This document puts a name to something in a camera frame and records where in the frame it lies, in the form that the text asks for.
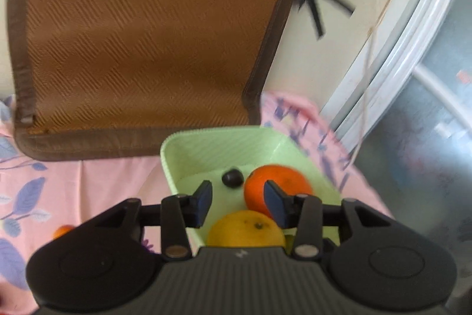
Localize large yellow citrus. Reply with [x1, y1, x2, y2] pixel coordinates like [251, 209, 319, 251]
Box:
[206, 210, 286, 248]

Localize dark purple plum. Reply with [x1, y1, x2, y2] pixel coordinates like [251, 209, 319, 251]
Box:
[222, 169, 243, 187]

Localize thin white cable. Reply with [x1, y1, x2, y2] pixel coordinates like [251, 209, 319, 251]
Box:
[352, 0, 425, 162]

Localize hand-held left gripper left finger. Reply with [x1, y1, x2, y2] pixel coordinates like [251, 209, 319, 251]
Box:
[78, 180, 214, 261]

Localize large orange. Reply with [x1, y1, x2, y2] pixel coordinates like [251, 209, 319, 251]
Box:
[244, 164, 314, 221]

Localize small tangerine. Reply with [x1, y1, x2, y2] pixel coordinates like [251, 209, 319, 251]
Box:
[53, 224, 75, 241]

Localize light green plastic basket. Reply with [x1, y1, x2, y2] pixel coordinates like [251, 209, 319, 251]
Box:
[160, 126, 343, 249]

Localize pink printed bedsheet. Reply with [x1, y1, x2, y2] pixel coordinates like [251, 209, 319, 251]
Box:
[0, 90, 395, 315]

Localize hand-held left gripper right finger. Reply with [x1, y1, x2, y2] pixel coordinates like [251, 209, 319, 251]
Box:
[264, 180, 402, 261]

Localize black strap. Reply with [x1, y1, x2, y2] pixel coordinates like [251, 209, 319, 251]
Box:
[295, 0, 356, 40]

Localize brown woven mat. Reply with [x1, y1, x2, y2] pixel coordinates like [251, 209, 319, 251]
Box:
[7, 0, 307, 162]

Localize white window frame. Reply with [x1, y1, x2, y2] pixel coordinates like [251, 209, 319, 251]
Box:
[319, 0, 472, 153]

